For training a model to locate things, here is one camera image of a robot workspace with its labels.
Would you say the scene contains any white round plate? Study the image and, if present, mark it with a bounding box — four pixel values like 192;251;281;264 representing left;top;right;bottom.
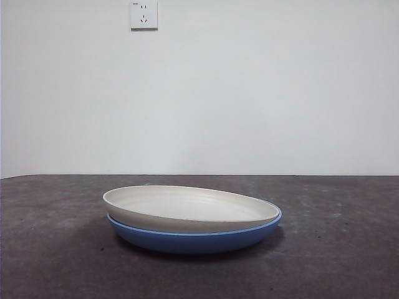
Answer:
102;185;279;234

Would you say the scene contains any blue round plate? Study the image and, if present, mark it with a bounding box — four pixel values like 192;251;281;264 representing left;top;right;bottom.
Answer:
107;209;284;256

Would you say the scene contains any white wall socket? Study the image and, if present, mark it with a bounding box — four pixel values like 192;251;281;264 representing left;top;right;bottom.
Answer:
130;1;159;31

